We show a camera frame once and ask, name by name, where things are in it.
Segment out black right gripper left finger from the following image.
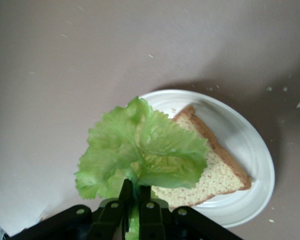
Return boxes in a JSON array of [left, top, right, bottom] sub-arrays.
[[11, 178, 134, 240]]

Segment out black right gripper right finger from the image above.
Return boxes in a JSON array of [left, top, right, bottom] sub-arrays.
[[138, 185, 243, 240]]

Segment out bread slice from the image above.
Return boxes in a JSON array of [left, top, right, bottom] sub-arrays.
[[151, 104, 253, 210]]

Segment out green lettuce leaf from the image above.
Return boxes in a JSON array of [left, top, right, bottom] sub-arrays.
[[74, 96, 210, 240]]

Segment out beige round plate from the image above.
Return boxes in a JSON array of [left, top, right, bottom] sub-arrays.
[[137, 89, 276, 229]]

